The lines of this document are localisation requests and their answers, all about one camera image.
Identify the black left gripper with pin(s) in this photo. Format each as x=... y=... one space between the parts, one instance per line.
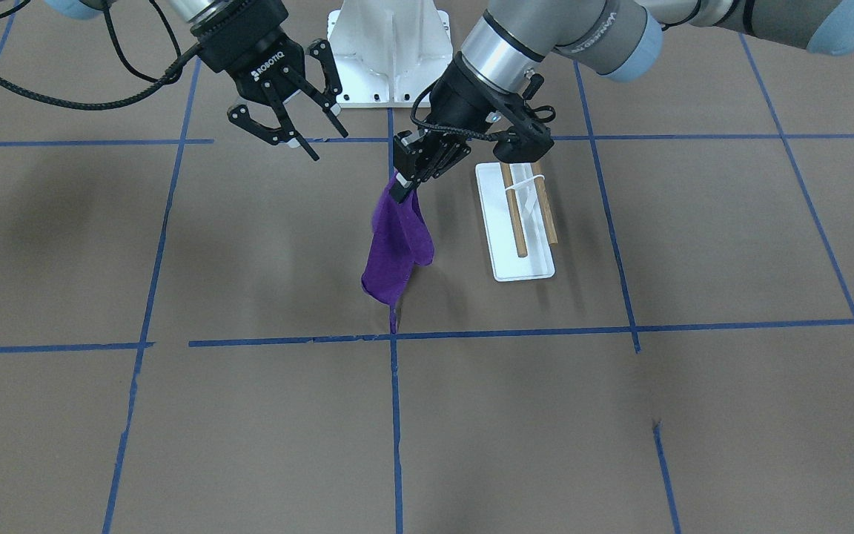
x=459 y=99

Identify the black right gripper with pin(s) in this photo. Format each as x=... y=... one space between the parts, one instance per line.
x=251 y=54

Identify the wooden rack rod front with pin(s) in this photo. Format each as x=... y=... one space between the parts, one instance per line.
x=514 y=218

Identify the purple towel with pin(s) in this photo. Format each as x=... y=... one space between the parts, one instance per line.
x=401 y=241

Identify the white towel rack base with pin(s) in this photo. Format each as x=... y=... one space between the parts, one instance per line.
x=505 y=264

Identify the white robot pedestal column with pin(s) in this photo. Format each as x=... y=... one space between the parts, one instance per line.
x=387 y=52

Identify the wooden rack rod rear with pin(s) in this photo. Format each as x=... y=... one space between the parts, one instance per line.
x=547 y=214

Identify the wooden rack rod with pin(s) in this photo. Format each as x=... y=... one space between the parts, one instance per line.
x=547 y=214
x=514 y=218

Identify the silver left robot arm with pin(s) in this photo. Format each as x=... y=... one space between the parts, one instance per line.
x=621 y=40

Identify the white rack upright post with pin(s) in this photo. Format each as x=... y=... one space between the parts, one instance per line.
x=526 y=196

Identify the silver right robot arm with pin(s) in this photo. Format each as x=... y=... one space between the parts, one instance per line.
x=305 y=65

